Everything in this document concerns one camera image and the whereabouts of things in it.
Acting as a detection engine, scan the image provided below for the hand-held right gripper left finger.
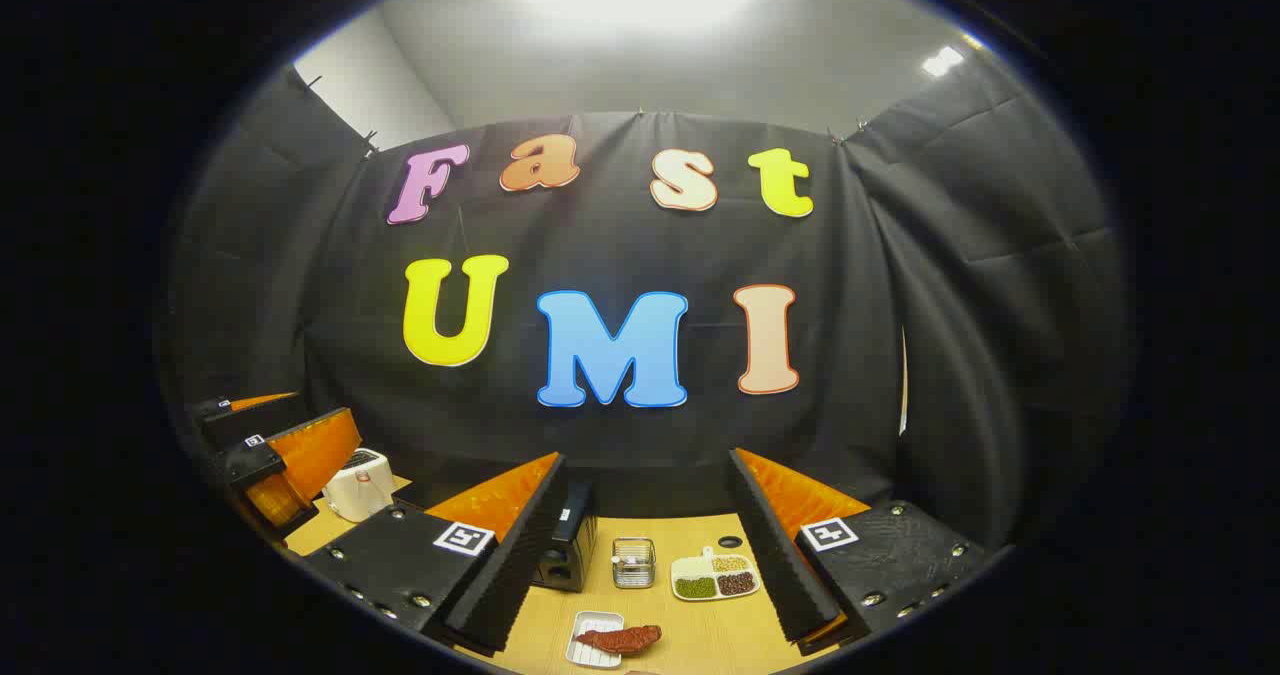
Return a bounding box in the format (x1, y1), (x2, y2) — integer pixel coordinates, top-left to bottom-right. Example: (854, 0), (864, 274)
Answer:
(300, 452), (568, 656)

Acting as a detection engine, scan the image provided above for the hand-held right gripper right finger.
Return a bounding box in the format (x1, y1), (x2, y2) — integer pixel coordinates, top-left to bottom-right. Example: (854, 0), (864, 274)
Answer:
(727, 447), (991, 656)

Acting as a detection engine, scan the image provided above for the black electric oven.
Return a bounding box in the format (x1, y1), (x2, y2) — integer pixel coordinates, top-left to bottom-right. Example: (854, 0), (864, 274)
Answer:
(530, 480), (599, 593)

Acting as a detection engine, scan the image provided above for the red meat piece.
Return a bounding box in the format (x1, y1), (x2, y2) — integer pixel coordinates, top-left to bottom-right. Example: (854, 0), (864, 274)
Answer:
(575, 624), (663, 655)

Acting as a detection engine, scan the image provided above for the white toaster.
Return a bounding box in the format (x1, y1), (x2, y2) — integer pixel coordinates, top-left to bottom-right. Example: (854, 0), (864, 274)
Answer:
(321, 448), (395, 524)

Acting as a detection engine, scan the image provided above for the white divided bean plate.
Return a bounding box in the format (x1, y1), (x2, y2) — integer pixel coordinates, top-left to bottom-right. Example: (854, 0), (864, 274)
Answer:
(670, 546), (763, 603)

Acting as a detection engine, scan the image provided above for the white rectangular tray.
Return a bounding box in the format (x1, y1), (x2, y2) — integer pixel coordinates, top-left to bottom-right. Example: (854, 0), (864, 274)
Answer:
(565, 610), (626, 669)

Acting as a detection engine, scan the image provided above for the black backdrop cloth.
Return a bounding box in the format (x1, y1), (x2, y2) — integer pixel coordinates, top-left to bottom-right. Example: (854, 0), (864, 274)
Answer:
(165, 55), (1136, 556)

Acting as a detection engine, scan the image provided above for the metal wire basket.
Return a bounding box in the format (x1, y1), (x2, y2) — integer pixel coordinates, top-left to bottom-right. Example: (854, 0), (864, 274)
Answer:
(611, 537), (658, 590)

